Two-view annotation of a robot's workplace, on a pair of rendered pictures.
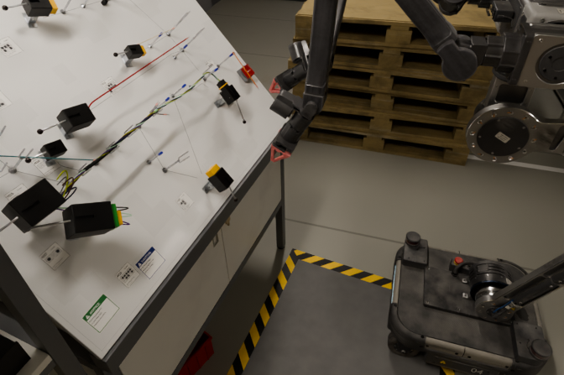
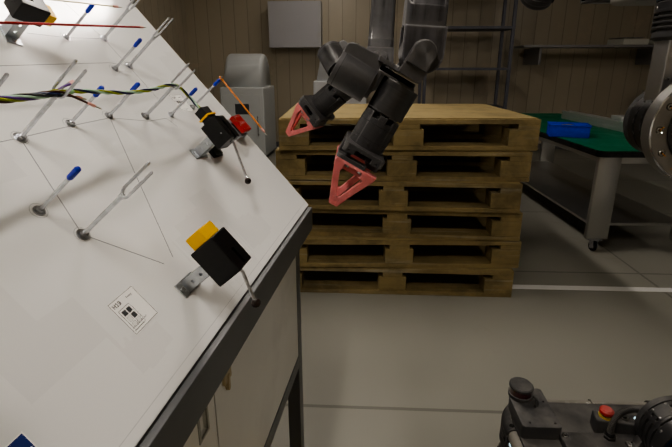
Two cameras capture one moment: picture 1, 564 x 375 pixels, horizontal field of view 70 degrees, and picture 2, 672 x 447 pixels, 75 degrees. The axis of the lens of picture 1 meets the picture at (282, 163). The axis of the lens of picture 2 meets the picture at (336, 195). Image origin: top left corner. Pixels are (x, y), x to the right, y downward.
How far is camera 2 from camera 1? 73 cm
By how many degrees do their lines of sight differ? 25
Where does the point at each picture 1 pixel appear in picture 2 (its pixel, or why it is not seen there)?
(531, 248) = (651, 387)
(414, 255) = (535, 416)
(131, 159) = not seen: outside the picture
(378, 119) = (394, 248)
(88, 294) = not seen: outside the picture
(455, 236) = (549, 387)
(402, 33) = (413, 133)
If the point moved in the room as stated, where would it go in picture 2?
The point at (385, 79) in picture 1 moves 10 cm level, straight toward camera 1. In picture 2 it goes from (398, 192) to (401, 198)
